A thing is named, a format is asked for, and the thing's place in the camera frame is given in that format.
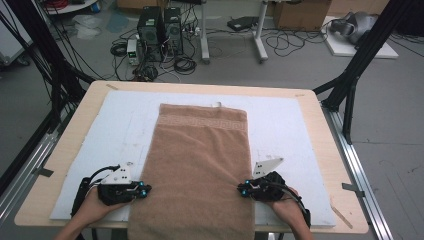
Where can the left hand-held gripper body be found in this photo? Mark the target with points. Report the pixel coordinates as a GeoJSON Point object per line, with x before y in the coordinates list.
{"type": "Point", "coordinates": [115, 193]}

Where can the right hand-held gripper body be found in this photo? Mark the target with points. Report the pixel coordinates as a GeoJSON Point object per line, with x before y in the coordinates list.
{"type": "Point", "coordinates": [270, 190]}

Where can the tan towel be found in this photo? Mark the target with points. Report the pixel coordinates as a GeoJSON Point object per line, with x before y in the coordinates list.
{"type": "Point", "coordinates": [196, 166]}

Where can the person's left hand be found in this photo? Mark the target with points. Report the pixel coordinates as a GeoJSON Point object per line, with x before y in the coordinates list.
{"type": "Point", "coordinates": [93, 206]}

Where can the white grid mat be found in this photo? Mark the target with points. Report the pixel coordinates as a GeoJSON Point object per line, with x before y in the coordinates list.
{"type": "Point", "coordinates": [116, 133]}

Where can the grey tape piece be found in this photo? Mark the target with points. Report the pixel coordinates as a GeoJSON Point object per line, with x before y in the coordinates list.
{"type": "Point", "coordinates": [43, 172]}
{"type": "Point", "coordinates": [353, 189]}

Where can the thin wooden stick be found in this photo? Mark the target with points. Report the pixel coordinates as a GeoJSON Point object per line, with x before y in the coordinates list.
{"type": "Point", "coordinates": [341, 216]}

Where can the white power supply unit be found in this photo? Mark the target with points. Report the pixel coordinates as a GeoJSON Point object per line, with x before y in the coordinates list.
{"type": "Point", "coordinates": [133, 51]}

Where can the large black computer tower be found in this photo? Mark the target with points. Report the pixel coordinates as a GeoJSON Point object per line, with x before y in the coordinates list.
{"type": "Point", "coordinates": [150, 30]}

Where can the slim black computer tower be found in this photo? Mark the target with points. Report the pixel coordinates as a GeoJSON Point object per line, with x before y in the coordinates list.
{"type": "Point", "coordinates": [173, 30]}

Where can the white floor board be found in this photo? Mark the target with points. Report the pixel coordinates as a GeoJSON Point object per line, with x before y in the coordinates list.
{"type": "Point", "coordinates": [343, 48]}

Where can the flat black device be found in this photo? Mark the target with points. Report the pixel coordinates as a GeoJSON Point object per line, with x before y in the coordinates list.
{"type": "Point", "coordinates": [243, 23]}

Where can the clear plastic sheet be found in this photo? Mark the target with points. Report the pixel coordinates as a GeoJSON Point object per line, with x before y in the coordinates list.
{"type": "Point", "coordinates": [86, 26]}

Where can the large cardboard box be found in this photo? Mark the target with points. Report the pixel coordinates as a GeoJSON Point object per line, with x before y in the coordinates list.
{"type": "Point", "coordinates": [300, 15]}

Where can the low cardboard box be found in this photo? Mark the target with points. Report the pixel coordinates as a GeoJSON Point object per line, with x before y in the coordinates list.
{"type": "Point", "coordinates": [140, 3]}

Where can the blue tape roll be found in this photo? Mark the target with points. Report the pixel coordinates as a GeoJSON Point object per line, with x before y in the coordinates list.
{"type": "Point", "coordinates": [95, 7]}

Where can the grey helmet-like device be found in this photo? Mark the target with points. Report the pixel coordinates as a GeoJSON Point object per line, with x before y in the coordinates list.
{"type": "Point", "coordinates": [360, 23]}

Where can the round white table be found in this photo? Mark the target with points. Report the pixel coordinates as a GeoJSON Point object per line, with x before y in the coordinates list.
{"type": "Point", "coordinates": [71, 7]}

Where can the aluminium rail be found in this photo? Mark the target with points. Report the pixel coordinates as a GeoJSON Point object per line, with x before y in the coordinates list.
{"type": "Point", "coordinates": [373, 213]}
{"type": "Point", "coordinates": [33, 156]}

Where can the white desk frame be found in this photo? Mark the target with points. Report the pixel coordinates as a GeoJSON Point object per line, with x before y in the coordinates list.
{"type": "Point", "coordinates": [204, 33]}

